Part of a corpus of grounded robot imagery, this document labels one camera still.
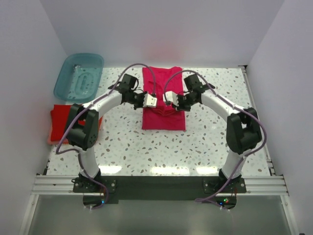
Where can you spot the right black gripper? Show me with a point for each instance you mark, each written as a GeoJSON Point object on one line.
{"type": "Point", "coordinates": [180, 107]}

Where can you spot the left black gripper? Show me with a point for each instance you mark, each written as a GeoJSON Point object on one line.
{"type": "Point", "coordinates": [141, 105]}

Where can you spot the magenta t-shirt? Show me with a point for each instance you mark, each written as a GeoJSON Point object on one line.
{"type": "Point", "coordinates": [162, 117]}

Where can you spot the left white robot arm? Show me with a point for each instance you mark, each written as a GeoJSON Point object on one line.
{"type": "Point", "coordinates": [117, 95]}

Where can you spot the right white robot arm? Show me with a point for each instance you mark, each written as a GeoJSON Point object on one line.
{"type": "Point", "coordinates": [243, 129]}

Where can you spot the teal plastic bin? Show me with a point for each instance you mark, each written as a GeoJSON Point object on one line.
{"type": "Point", "coordinates": [79, 78]}

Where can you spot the folded red t-shirt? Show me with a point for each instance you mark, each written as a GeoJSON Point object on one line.
{"type": "Point", "coordinates": [84, 131]}

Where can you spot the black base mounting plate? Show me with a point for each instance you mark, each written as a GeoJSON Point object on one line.
{"type": "Point", "coordinates": [112, 189]}

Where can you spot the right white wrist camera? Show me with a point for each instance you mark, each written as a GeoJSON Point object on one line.
{"type": "Point", "coordinates": [170, 98]}

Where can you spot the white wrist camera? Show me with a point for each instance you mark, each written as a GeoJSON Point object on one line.
{"type": "Point", "coordinates": [149, 101]}
{"type": "Point", "coordinates": [170, 98]}

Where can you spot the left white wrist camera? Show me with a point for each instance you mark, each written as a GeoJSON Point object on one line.
{"type": "Point", "coordinates": [149, 101]}

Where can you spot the aluminium frame rail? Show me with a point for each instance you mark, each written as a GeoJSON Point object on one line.
{"type": "Point", "coordinates": [62, 185]}

